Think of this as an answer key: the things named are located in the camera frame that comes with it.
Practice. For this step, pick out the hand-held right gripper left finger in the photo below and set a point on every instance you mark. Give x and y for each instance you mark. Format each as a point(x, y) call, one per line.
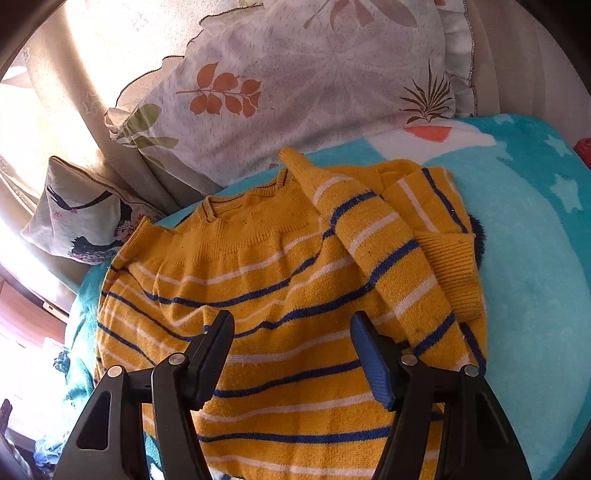
point(217, 344)

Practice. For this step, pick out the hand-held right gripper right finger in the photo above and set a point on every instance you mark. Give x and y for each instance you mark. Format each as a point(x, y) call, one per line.
point(375, 364)

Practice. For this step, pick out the yellow striped knit sweater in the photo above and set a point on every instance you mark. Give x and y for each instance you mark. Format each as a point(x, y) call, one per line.
point(286, 286)

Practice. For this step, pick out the turquoise printed fleece blanket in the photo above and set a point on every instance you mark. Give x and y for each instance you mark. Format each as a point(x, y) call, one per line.
point(531, 277)

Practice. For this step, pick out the small printed cushion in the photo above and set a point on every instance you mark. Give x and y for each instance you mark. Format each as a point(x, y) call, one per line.
point(78, 221)

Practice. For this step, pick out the white leaf print pillow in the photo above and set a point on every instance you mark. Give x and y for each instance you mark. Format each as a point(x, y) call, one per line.
point(295, 87)

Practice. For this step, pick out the beige star pattern curtain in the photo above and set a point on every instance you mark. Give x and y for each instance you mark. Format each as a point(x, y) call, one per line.
point(69, 101)

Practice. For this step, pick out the red object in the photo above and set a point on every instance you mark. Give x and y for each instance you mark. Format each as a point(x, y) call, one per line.
point(584, 150)

